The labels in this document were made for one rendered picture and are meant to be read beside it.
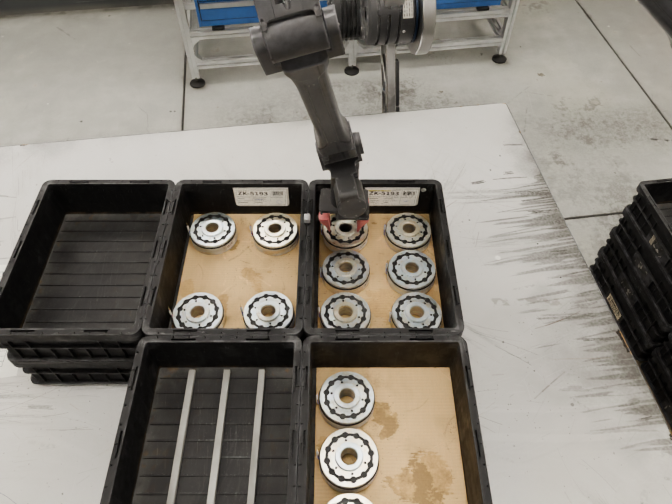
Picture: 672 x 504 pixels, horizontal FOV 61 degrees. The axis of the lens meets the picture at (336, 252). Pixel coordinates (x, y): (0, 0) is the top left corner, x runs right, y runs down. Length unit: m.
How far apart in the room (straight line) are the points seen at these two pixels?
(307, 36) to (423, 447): 0.72
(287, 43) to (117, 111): 2.47
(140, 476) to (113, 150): 1.03
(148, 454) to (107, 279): 0.41
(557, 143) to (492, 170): 1.30
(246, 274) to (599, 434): 0.81
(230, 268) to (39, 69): 2.52
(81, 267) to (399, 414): 0.76
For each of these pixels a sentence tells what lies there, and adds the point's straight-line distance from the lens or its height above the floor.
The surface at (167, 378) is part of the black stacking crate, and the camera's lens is 1.17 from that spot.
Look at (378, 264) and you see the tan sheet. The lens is 1.26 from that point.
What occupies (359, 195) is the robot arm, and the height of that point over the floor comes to 1.07.
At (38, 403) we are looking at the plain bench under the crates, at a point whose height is 0.70.
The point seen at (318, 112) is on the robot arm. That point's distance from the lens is 0.89.
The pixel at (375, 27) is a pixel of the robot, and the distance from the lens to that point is 1.38.
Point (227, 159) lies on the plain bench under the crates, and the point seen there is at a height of 0.70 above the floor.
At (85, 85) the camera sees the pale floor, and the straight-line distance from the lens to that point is 3.40.
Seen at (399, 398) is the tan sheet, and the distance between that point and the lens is 1.11.
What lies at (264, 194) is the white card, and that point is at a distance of 1.31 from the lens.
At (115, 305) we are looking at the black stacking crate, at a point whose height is 0.83.
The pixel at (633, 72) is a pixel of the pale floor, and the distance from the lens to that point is 3.61.
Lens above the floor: 1.85
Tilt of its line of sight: 53 degrees down
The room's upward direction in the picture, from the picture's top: straight up
